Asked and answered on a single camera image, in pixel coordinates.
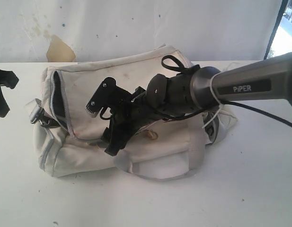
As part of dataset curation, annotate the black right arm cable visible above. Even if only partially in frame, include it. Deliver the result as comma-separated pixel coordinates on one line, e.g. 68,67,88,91
228,100,292,131

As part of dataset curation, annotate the black window frame post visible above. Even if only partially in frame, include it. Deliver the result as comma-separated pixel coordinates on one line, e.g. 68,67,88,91
264,0,289,60

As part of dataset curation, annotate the white cable tie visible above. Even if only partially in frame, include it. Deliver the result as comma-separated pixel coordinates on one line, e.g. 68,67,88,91
201,79,223,130

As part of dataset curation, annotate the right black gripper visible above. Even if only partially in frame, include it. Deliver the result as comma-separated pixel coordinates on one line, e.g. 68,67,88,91
100,87,163,157

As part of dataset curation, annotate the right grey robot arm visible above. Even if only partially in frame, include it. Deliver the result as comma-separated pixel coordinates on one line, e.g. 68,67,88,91
92,52,292,156

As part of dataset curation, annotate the white fabric duffel bag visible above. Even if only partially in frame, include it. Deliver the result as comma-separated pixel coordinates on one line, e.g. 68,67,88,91
26,46,237,181

